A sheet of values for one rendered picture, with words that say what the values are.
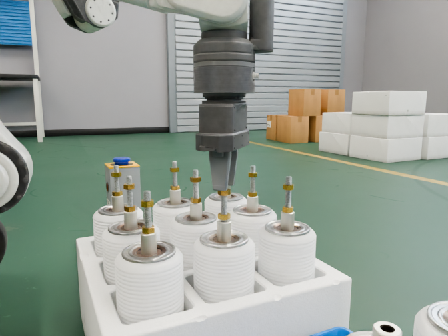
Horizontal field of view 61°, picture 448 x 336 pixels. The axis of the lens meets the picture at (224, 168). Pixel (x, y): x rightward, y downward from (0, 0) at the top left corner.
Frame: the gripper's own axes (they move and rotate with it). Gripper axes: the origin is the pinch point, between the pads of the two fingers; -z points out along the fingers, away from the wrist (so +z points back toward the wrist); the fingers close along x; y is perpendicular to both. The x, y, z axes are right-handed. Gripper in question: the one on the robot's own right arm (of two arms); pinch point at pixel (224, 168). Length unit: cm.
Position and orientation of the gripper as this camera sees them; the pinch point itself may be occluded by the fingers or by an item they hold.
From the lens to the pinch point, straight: 57.0
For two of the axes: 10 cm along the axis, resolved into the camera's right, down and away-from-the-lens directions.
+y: 9.5, 0.5, -3.0
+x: -3.1, 1.6, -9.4
